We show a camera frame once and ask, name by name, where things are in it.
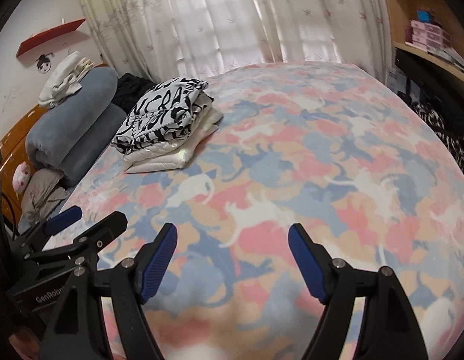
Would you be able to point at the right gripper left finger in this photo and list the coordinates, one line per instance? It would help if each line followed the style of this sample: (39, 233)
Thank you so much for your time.
(77, 328)

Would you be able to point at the white floral curtain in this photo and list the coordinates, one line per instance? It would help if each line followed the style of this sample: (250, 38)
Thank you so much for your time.
(160, 39)

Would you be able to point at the pink storage boxes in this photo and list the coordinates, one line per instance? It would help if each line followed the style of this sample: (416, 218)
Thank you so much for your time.
(424, 33)

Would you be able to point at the pink plush toy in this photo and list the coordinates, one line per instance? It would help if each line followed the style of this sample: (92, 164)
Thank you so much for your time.
(21, 178)

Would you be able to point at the wooden bookshelf desk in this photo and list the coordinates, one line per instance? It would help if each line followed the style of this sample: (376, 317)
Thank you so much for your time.
(441, 71)

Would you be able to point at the blue rolled blanket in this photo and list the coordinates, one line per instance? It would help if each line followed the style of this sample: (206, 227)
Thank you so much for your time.
(71, 136)

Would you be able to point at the black white graffiti print garment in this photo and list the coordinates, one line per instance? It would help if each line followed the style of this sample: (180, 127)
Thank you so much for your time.
(165, 113)

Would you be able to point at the grey beige pillow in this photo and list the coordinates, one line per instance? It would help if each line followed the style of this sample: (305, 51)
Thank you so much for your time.
(44, 193)

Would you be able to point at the white folded cloth on blanket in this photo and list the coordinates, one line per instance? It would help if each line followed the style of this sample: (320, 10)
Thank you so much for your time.
(65, 80)

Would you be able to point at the black fuzzy garment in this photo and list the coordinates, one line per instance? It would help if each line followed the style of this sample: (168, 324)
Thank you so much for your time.
(130, 89)

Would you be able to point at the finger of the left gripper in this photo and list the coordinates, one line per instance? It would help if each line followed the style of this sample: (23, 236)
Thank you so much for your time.
(87, 244)
(35, 238)

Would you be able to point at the cream shiny puffer jacket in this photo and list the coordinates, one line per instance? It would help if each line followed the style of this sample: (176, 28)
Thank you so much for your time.
(175, 154)

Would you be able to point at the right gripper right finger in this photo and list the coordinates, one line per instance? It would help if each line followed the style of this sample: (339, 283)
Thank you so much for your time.
(389, 328)

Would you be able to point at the person left hand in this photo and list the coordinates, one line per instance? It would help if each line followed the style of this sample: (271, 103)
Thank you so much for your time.
(26, 343)

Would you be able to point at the pastel cat print bedsheet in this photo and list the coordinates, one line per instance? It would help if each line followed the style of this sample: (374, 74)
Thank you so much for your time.
(320, 144)

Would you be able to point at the cartoon wall sticker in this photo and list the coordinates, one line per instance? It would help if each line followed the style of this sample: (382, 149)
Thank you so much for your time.
(44, 63)

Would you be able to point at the black white patterned chair cloth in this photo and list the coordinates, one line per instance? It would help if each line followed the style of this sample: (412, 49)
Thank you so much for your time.
(450, 136)

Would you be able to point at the red wall shelf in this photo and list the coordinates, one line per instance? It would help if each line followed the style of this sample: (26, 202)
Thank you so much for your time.
(47, 35)

